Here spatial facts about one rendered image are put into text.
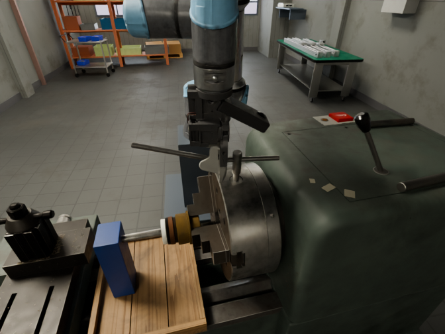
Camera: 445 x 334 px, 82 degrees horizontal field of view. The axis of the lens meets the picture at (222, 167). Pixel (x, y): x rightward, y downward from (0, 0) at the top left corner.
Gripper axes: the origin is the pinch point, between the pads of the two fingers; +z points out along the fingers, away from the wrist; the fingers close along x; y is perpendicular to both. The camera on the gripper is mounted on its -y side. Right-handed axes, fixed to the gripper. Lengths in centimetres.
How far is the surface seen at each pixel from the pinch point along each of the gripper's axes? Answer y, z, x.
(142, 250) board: 26.4, 40.5, -4.6
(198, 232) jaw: 6.4, 16.7, 6.2
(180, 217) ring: 11.1, 15.8, 1.7
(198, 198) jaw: 6.1, 13.2, -2.5
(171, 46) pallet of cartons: 93, 181, -790
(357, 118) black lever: -30.1, -11.7, -1.4
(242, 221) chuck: -4.1, 7.9, 10.3
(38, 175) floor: 183, 150, -175
